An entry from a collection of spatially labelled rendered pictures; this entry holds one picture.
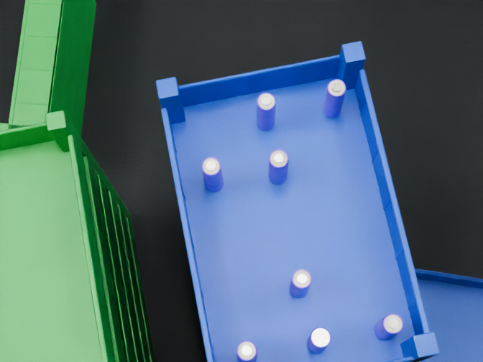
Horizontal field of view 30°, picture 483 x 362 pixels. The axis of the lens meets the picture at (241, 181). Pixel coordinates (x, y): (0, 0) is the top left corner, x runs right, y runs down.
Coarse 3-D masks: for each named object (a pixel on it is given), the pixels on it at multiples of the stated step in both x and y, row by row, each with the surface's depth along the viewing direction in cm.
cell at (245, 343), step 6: (246, 342) 80; (252, 342) 80; (240, 348) 80; (246, 348) 80; (252, 348) 80; (240, 354) 80; (246, 354) 80; (252, 354) 80; (240, 360) 82; (246, 360) 80; (252, 360) 81
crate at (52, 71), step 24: (48, 0) 127; (72, 0) 132; (24, 24) 126; (48, 24) 126; (72, 24) 133; (24, 48) 125; (48, 48) 125; (72, 48) 134; (24, 72) 124; (48, 72) 124; (72, 72) 134; (24, 96) 124; (48, 96) 123; (72, 96) 135; (24, 120) 123; (72, 120) 136
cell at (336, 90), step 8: (336, 80) 86; (328, 88) 86; (336, 88) 86; (344, 88) 86; (328, 96) 87; (336, 96) 86; (328, 104) 88; (336, 104) 88; (328, 112) 90; (336, 112) 90
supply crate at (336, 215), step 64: (320, 64) 89; (192, 128) 92; (256, 128) 92; (320, 128) 92; (192, 192) 90; (256, 192) 90; (320, 192) 90; (384, 192) 88; (192, 256) 83; (256, 256) 88; (320, 256) 88; (384, 256) 88; (256, 320) 87; (320, 320) 87
